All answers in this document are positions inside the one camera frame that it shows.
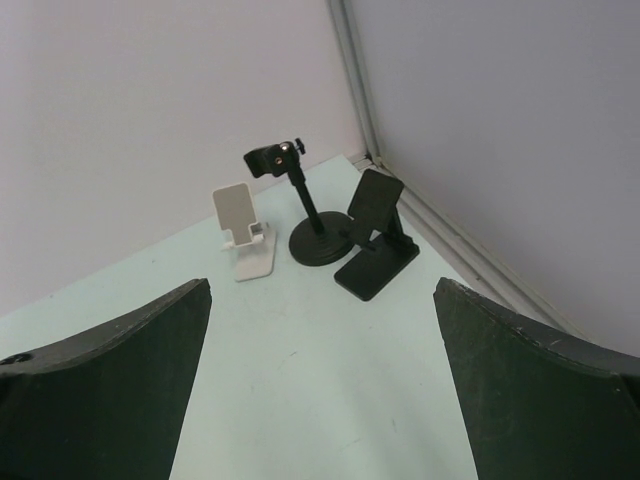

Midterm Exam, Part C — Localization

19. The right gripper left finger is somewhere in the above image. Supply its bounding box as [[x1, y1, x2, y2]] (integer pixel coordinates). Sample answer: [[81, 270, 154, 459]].
[[1, 279, 211, 479]]

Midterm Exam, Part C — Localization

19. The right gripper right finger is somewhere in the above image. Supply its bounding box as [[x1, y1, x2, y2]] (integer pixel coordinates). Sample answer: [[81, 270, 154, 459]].
[[434, 278, 639, 479]]

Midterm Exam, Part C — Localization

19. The white phone stand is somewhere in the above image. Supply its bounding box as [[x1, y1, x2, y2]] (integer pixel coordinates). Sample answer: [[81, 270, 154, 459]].
[[212, 182, 277, 282]]

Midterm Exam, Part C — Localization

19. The black round-base phone stand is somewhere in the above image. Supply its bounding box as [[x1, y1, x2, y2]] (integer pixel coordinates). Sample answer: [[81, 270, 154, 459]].
[[243, 138, 354, 267]]

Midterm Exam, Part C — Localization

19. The right aluminium frame post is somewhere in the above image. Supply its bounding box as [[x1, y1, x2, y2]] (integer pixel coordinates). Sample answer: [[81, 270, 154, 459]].
[[327, 0, 384, 167]]

